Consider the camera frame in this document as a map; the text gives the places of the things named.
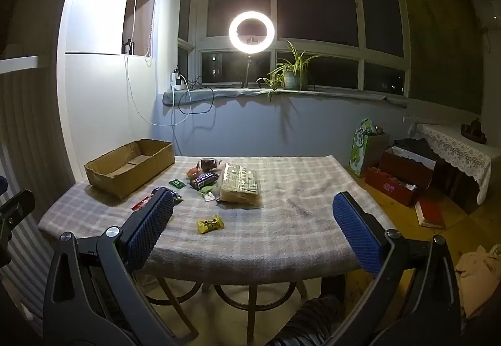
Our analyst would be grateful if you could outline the clear pack of wafers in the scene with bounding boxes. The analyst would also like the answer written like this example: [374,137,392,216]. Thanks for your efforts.
[217,162,262,209]

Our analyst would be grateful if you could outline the brown cardboard box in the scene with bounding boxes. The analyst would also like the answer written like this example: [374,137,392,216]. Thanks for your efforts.
[84,139,175,200]

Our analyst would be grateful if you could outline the white cable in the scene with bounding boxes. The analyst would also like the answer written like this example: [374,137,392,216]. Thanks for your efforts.
[124,0,192,127]

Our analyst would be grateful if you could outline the red snack packet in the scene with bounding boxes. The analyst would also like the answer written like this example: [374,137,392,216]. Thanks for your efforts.
[131,195,153,211]

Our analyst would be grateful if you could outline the green shopping bag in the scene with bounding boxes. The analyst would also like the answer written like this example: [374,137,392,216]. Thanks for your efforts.
[349,118,390,177]

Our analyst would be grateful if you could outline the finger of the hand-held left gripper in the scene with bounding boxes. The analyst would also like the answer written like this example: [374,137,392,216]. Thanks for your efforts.
[0,189,36,266]

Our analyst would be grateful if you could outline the white lace cloth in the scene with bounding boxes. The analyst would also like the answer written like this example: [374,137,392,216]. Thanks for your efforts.
[415,123,501,206]

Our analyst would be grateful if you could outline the red book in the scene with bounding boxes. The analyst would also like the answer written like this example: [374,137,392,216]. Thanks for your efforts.
[415,197,446,229]

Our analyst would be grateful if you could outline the yellow wrapped candy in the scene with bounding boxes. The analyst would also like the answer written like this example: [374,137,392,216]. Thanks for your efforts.
[196,215,225,234]

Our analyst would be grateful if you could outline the dark figurine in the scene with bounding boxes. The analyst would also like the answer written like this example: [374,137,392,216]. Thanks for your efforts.
[461,118,487,145]

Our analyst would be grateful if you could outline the wooden wall shelf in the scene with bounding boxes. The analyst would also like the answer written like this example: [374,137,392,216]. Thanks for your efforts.
[122,0,157,56]

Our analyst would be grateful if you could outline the grey sill cloth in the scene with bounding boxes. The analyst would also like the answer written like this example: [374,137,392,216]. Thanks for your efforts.
[162,87,408,109]

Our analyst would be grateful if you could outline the dark folded clothes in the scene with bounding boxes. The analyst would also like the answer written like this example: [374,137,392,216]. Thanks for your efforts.
[393,138,437,164]

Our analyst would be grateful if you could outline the checked tablecloth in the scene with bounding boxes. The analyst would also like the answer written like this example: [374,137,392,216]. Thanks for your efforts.
[37,155,396,286]

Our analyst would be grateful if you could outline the window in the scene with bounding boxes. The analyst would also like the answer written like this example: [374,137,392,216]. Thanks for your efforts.
[166,0,410,100]

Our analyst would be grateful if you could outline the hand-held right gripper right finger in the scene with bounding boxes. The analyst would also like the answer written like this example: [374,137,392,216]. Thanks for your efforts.
[333,191,463,346]

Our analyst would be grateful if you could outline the black cable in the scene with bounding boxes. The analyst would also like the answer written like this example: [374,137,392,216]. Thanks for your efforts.
[178,76,215,115]

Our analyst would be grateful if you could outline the peach cloth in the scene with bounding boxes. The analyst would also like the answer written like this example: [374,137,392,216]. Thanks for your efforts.
[456,244,501,317]

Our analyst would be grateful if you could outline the ring light on stand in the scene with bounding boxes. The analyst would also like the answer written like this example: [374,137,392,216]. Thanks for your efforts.
[229,10,276,89]

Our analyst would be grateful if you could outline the white power strip with chargers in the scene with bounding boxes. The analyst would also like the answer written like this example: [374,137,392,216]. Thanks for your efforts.
[169,68,189,91]

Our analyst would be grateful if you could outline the potted spider plant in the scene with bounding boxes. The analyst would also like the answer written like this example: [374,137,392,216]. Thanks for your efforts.
[256,40,333,102]

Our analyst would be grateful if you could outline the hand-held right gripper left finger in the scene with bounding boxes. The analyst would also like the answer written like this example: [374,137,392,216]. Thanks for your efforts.
[43,188,177,346]

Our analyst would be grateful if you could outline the red cardboard box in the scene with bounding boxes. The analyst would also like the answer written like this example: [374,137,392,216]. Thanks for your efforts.
[365,146,437,208]

